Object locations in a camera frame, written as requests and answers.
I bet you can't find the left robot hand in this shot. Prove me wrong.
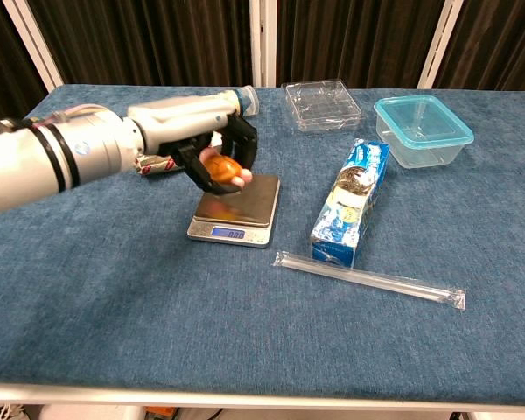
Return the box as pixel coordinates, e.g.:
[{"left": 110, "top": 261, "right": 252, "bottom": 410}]
[{"left": 127, "top": 93, "right": 259, "bottom": 195}]

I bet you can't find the orange turtle toy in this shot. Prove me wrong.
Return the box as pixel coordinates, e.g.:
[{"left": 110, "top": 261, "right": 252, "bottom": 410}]
[{"left": 198, "top": 147, "right": 254, "bottom": 191}]

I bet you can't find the digital kitchen scale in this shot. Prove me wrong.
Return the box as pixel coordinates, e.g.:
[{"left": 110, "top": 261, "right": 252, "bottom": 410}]
[{"left": 186, "top": 173, "right": 282, "bottom": 249}]

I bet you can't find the silver foil pack red print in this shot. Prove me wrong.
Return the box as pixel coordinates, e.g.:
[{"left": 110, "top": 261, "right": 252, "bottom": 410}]
[{"left": 134, "top": 130, "right": 225, "bottom": 177}]

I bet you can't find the cream bottle with blue cap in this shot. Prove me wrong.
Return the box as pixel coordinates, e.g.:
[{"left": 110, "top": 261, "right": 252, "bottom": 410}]
[{"left": 220, "top": 85, "right": 261, "bottom": 117}]

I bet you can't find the black curtain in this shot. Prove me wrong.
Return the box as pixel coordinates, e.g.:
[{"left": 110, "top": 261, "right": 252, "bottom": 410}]
[{"left": 0, "top": 0, "right": 525, "bottom": 154}]

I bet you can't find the clear plastic clamshell tray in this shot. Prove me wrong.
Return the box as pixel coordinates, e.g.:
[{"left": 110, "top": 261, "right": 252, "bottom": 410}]
[{"left": 281, "top": 78, "right": 363, "bottom": 134}]

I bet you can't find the blue cookie box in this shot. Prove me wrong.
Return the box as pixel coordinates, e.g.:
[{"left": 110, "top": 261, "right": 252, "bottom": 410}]
[{"left": 310, "top": 138, "right": 390, "bottom": 270}]

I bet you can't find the blue fabric table cover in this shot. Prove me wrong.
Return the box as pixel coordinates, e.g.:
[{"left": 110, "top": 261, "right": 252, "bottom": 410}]
[{"left": 0, "top": 83, "right": 525, "bottom": 406}]

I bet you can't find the clear container with teal lid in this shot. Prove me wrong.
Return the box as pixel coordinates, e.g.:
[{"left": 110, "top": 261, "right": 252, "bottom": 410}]
[{"left": 373, "top": 94, "right": 475, "bottom": 170}]

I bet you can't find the clear wrapped drinking straw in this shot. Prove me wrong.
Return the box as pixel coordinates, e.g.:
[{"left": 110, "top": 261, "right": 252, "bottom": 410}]
[{"left": 272, "top": 250, "right": 467, "bottom": 312}]

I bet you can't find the white metal frame post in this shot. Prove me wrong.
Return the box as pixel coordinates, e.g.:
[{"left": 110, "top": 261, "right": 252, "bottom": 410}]
[
  {"left": 2, "top": 0, "right": 65, "bottom": 93},
  {"left": 248, "top": 0, "right": 279, "bottom": 88},
  {"left": 416, "top": 0, "right": 465, "bottom": 90}
]

